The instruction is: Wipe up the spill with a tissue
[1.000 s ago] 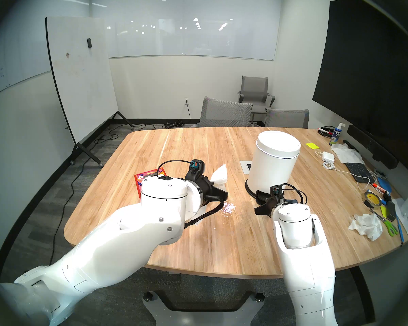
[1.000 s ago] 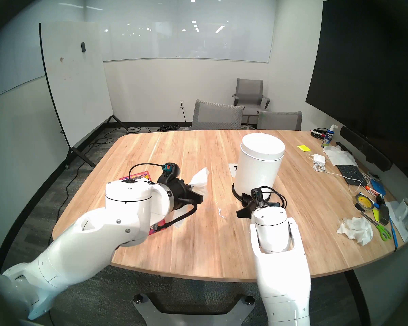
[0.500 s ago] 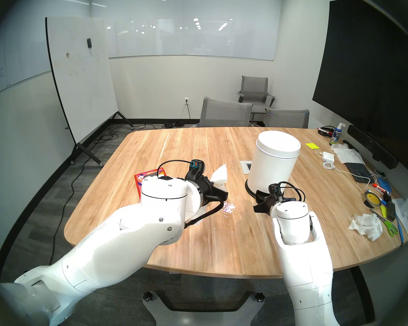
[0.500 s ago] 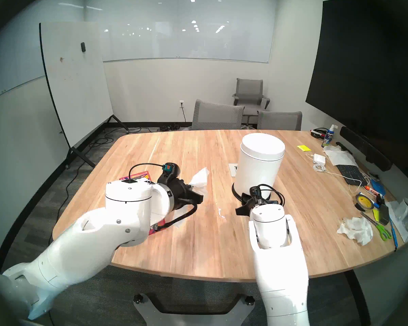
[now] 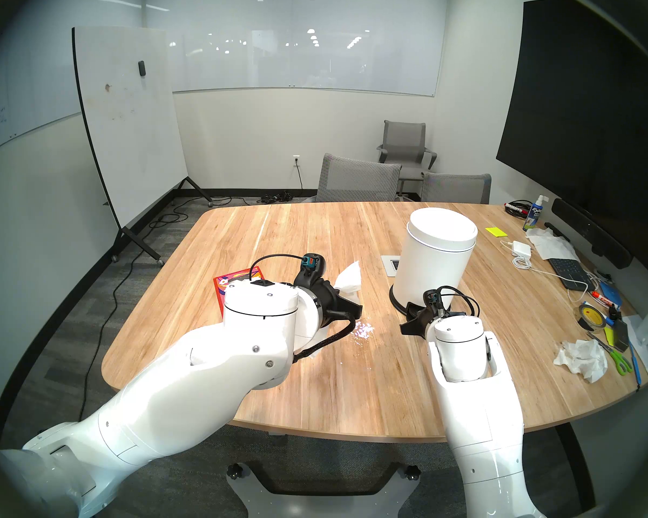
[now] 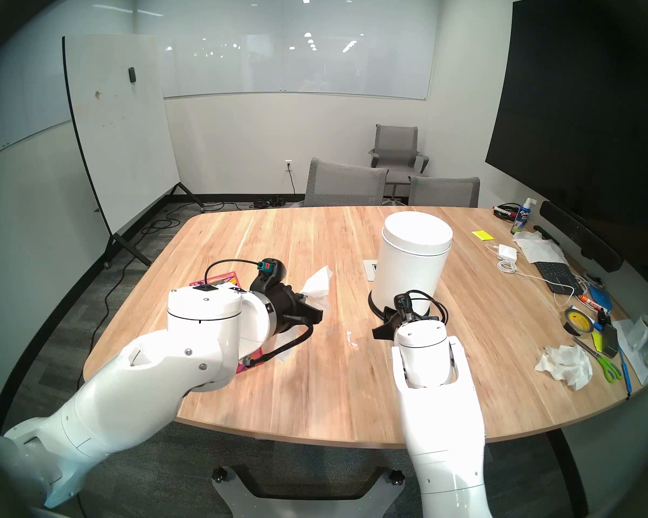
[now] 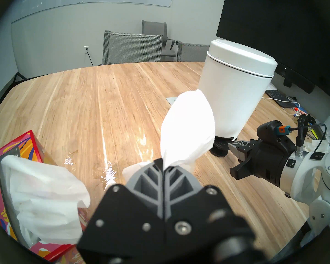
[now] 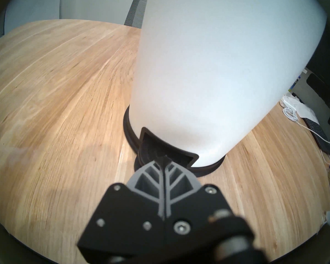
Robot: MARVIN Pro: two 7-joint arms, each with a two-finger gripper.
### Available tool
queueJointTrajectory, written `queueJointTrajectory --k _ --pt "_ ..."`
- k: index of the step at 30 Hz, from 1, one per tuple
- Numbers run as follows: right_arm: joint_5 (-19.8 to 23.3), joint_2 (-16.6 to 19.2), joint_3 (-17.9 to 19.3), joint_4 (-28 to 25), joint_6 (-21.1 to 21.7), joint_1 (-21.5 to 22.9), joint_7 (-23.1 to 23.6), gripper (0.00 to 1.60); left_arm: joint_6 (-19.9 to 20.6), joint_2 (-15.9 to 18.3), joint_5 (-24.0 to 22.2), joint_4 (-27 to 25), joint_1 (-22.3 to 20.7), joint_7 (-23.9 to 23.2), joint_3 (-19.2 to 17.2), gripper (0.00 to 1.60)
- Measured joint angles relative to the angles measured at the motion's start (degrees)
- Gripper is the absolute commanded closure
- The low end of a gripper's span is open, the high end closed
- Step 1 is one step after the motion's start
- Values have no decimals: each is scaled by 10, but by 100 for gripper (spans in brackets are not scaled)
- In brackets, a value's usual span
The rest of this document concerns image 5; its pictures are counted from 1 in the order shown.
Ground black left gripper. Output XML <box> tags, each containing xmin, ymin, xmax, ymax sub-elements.
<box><xmin>294</xmin><ymin>278</ymin><xmax>363</xmax><ymax>335</ymax></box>

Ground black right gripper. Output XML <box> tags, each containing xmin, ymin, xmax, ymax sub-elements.
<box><xmin>400</xmin><ymin>305</ymin><xmax>439</xmax><ymax>340</ymax></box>

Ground white tissue sheet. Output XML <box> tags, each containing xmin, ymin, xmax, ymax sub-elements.
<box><xmin>332</xmin><ymin>260</ymin><xmax>362</xmax><ymax>302</ymax></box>

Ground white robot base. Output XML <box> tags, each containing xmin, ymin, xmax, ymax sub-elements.
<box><xmin>226</xmin><ymin>460</ymin><xmax>422</xmax><ymax>518</ymax></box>

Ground clear liquid spill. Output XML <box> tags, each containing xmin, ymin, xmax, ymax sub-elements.
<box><xmin>337</xmin><ymin>317</ymin><xmax>376</xmax><ymax>361</ymax></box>

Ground colourful floral tissue box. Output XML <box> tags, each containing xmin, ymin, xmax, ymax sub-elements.
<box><xmin>214</xmin><ymin>268</ymin><xmax>262</xmax><ymax>319</ymax></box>

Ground crumpled white tissue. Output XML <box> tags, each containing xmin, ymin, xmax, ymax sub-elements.
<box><xmin>552</xmin><ymin>339</ymin><xmax>609</xmax><ymax>384</ymax></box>

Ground white pedal trash can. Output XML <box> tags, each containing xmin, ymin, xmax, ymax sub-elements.
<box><xmin>389</xmin><ymin>207</ymin><xmax>478</xmax><ymax>323</ymax></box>

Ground grey mesh office chair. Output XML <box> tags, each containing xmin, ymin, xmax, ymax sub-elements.
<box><xmin>420</xmin><ymin>172</ymin><xmax>492</xmax><ymax>205</ymax></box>
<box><xmin>302</xmin><ymin>153</ymin><xmax>402</xmax><ymax>203</ymax></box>

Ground flat white paper towel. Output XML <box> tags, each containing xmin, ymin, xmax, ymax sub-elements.
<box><xmin>525</xmin><ymin>228</ymin><xmax>579</xmax><ymax>261</ymax></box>

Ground whiteboard cleaner spray bottle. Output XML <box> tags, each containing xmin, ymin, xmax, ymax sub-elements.
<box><xmin>523</xmin><ymin>195</ymin><xmax>549</xmax><ymax>232</ymax></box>

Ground black keyboard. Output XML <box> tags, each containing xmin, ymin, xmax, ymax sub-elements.
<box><xmin>548</xmin><ymin>258</ymin><xmax>596</xmax><ymax>292</ymax></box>

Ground black tape roll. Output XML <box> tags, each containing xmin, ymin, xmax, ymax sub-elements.
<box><xmin>577</xmin><ymin>302</ymin><xmax>608</xmax><ymax>331</ymax></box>

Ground grey office chair with armrests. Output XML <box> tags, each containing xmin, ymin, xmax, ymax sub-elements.
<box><xmin>377</xmin><ymin>120</ymin><xmax>438</xmax><ymax>196</ymax></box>

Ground black video sound bar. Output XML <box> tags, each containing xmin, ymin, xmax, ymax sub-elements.
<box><xmin>551</xmin><ymin>198</ymin><xmax>633</xmax><ymax>269</ymax></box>

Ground rolling whiteboard on stand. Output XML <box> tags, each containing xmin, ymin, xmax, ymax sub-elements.
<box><xmin>72</xmin><ymin>27</ymin><xmax>214</xmax><ymax>267</ymax></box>

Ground black braided left gripper cable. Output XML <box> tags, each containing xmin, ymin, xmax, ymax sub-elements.
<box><xmin>291</xmin><ymin>316</ymin><xmax>356</xmax><ymax>362</ymax></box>

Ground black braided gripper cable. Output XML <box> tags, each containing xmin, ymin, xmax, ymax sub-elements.
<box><xmin>439</xmin><ymin>285</ymin><xmax>481</xmax><ymax>319</ymax></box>
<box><xmin>291</xmin><ymin>316</ymin><xmax>356</xmax><ymax>362</ymax></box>

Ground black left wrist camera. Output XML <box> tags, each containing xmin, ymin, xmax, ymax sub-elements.
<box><xmin>297</xmin><ymin>253</ymin><xmax>325</xmax><ymax>285</ymax></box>

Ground black braided right gripper cable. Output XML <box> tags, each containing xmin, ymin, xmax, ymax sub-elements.
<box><xmin>439</xmin><ymin>285</ymin><xmax>481</xmax><ymax>319</ymax></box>

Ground thin black left camera cable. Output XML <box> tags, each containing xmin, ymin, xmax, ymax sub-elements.
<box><xmin>248</xmin><ymin>253</ymin><xmax>306</xmax><ymax>281</ymax></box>

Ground white charger cable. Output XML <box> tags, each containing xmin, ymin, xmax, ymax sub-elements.
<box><xmin>499</xmin><ymin>241</ymin><xmax>595</xmax><ymax>303</ymax></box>

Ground green handled scissors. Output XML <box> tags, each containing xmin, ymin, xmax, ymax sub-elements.
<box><xmin>586</xmin><ymin>331</ymin><xmax>633</xmax><ymax>376</ymax></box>

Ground wide glass wall whiteboard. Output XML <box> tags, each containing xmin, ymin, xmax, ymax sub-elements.
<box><xmin>140</xmin><ymin>0</ymin><xmax>449</xmax><ymax>98</ymax></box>

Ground large black wall screen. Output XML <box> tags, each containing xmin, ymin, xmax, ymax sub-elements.
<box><xmin>496</xmin><ymin>0</ymin><xmax>648</xmax><ymax>275</ymax></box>

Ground written wall whiteboard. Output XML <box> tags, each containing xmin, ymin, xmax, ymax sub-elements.
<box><xmin>0</xmin><ymin>37</ymin><xmax>82</xmax><ymax>161</ymax></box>

